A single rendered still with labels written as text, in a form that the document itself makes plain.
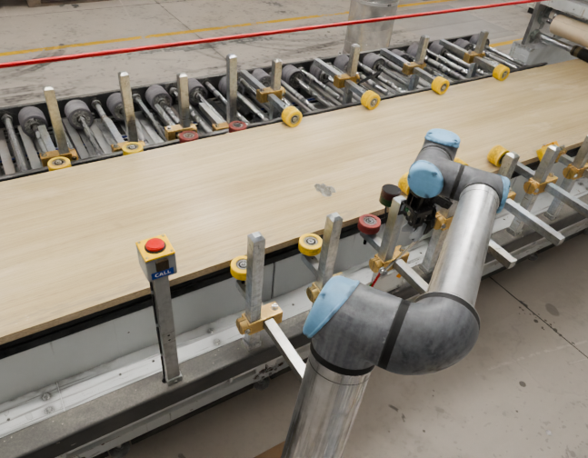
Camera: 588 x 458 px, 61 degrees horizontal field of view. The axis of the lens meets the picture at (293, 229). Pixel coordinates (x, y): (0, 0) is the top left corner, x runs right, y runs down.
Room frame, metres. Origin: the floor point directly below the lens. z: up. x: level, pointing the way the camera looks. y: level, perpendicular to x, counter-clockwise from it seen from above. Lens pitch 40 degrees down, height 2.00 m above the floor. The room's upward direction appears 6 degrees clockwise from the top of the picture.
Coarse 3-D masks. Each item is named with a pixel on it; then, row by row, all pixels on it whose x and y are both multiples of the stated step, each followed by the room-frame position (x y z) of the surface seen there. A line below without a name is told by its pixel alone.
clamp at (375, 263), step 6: (396, 246) 1.30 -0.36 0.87; (396, 252) 1.28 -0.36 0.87; (372, 258) 1.25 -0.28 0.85; (378, 258) 1.23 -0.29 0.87; (402, 258) 1.26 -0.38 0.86; (372, 264) 1.22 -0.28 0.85; (378, 264) 1.21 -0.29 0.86; (384, 264) 1.21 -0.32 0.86; (372, 270) 1.22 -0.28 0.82; (378, 270) 1.20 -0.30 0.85
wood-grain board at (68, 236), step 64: (256, 128) 1.97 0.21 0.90; (320, 128) 2.03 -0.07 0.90; (384, 128) 2.09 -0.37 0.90; (448, 128) 2.16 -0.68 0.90; (512, 128) 2.23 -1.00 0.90; (576, 128) 2.31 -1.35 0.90; (0, 192) 1.33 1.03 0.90; (64, 192) 1.37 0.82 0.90; (128, 192) 1.41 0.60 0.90; (192, 192) 1.45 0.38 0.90; (256, 192) 1.49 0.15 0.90; (0, 256) 1.03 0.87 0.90; (64, 256) 1.06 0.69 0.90; (128, 256) 1.09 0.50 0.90; (192, 256) 1.12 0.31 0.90; (0, 320) 0.80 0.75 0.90; (64, 320) 0.84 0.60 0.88
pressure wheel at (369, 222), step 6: (360, 216) 1.40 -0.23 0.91; (366, 216) 1.41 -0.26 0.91; (372, 216) 1.41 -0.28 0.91; (360, 222) 1.37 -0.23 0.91; (366, 222) 1.38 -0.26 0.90; (372, 222) 1.38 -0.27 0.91; (378, 222) 1.38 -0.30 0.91; (360, 228) 1.36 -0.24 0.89; (366, 228) 1.35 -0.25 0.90; (372, 228) 1.35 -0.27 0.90; (378, 228) 1.36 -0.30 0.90
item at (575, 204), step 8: (520, 168) 1.77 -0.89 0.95; (528, 168) 1.77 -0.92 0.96; (528, 176) 1.74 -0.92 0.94; (552, 184) 1.66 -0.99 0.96; (552, 192) 1.64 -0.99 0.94; (560, 192) 1.62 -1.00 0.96; (560, 200) 1.61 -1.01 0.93; (568, 200) 1.58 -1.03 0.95; (576, 200) 1.58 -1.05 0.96; (576, 208) 1.55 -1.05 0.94; (584, 208) 1.53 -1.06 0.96
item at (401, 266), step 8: (360, 232) 1.39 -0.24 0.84; (368, 240) 1.35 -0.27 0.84; (376, 240) 1.34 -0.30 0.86; (376, 248) 1.32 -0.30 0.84; (400, 264) 1.22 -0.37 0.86; (400, 272) 1.21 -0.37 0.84; (408, 272) 1.19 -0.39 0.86; (408, 280) 1.18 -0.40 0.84; (416, 280) 1.16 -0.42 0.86; (416, 288) 1.14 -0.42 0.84; (424, 288) 1.13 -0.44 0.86
